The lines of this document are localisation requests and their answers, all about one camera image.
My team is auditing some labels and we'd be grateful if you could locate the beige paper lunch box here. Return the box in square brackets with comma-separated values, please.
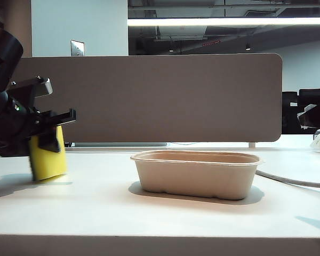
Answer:
[130, 149, 261, 201]

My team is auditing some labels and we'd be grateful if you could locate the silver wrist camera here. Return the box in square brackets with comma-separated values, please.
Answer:
[9, 75, 54, 108]

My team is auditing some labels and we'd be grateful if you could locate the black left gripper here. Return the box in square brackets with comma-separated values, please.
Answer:
[0, 89, 77, 158]

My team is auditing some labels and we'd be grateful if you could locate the grey cable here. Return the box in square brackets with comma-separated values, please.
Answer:
[255, 168, 320, 189]

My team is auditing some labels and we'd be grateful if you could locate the long ceiling light strip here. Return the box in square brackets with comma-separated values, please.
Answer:
[127, 17, 320, 27]

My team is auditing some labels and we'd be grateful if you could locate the brown desk divider panel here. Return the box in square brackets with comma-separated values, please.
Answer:
[12, 52, 283, 143]

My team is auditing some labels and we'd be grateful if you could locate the grey ceiling air duct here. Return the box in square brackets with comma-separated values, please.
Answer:
[155, 26, 207, 41]

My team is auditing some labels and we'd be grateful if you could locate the metal wall switch plate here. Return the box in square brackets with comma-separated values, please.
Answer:
[70, 39, 85, 57]

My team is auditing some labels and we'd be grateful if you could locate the yellow green cleaning sponge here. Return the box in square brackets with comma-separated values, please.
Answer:
[28, 125, 68, 182]

